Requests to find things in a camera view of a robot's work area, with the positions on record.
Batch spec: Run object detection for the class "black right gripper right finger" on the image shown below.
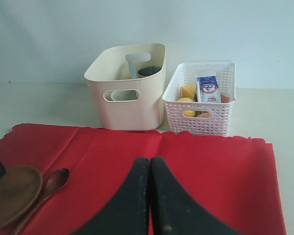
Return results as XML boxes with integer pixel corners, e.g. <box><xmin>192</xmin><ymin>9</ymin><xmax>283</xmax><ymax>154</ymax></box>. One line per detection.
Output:
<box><xmin>149</xmin><ymin>157</ymin><xmax>240</xmax><ymax>235</ymax></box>

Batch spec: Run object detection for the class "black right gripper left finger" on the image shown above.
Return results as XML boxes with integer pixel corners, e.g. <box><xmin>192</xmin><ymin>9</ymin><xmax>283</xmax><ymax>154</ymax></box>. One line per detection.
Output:
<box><xmin>73</xmin><ymin>158</ymin><xmax>149</xmax><ymax>235</ymax></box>

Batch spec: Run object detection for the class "brown wooden plate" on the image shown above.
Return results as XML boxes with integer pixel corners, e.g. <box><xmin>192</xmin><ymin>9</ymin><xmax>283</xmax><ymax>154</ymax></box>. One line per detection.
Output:
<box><xmin>0</xmin><ymin>165</ymin><xmax>43</xmax><ymax>230</ymax></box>

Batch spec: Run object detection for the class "brown wooden spoon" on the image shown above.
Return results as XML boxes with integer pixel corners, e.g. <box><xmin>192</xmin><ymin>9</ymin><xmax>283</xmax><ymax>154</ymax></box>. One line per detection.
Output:
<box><xmin>11</xmin><ymin>168</ymin><xmax>70</xmax><ymax>235</ymax></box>

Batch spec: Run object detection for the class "red scalloped cloth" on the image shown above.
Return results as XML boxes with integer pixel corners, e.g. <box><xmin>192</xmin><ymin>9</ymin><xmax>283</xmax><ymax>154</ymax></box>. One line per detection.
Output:
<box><xmin>0</xmin><ymin>124</ymin><xmax>286</xmax><ymax>235</ymax></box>

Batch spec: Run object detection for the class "yellow lemon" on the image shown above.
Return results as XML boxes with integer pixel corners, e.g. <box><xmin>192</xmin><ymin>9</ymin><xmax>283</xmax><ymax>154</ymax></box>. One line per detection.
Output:
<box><xmin>178</xmin><ymin>97</ymin><xmax>197</xmax><ymax>118</ymax></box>

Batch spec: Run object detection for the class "pale green ceramic bowl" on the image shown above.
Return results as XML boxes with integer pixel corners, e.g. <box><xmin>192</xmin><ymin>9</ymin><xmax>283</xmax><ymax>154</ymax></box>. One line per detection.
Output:
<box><xmin>111</xmin><ymin>90</ymin><xmax>138</xmax><ymax>101</ymax></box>

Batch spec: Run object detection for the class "yellow cheese wedge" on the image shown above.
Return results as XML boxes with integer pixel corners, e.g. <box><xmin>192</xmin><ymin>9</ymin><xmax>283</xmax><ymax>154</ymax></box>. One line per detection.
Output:
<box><xmin>181</xmin><ymin>84</ymin><xmax>197</xmax><ymax>99</ymax></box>

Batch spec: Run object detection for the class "blue white milk carton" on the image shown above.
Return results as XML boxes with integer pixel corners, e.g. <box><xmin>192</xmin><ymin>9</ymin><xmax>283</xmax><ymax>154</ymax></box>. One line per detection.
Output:
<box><xmin>196</xmin><ymin>75</ymin><xmax>221</xmax><ymax>103</ymax></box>

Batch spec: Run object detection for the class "stainless steel cup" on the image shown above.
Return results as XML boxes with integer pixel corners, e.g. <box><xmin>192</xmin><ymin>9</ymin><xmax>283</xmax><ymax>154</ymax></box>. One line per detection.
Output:
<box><xmin>137</xmin><ymin>66</ymin><xmax>161</xmax><ymax>78</ymax></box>

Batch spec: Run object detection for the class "white woven plastic basket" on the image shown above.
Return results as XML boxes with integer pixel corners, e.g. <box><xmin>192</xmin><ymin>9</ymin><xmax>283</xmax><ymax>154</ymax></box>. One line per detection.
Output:
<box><xmin>162</xmin><ymin>62</ymin><xmax>236</xmax><ymax>136</ymax></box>

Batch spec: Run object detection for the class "cream plastic bin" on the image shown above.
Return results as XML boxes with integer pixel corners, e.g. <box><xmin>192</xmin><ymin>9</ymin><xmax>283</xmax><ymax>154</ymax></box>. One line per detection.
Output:
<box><xmin>84</xmin><ymin>43</ymin><xmax>166</xmax><ymax>131</ymax></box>

